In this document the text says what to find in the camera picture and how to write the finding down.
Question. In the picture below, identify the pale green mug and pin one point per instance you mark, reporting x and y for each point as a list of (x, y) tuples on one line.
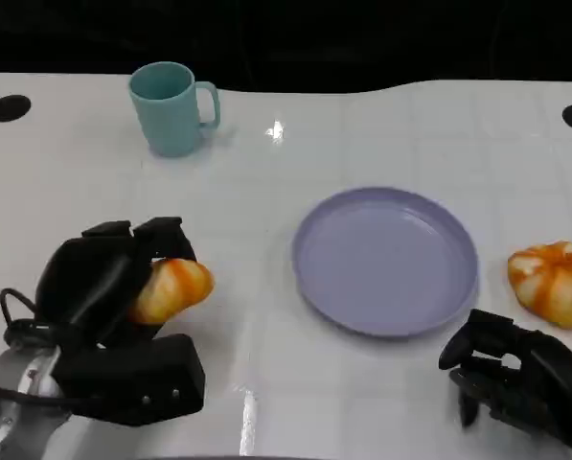
[(168, 120)]

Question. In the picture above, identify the orange white toy bread roll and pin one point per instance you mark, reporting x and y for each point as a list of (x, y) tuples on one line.
[(554, 282), (175, 287)]

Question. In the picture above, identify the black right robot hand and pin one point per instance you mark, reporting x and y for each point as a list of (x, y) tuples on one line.
[(539, 378)]

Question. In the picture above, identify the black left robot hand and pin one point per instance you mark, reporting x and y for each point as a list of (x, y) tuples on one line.
[(84, 282)]

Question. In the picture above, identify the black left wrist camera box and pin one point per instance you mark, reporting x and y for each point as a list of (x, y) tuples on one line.
[(137, 378)]

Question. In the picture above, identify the lilac plate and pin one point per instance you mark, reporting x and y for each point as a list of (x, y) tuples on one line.
[(386, 263)]

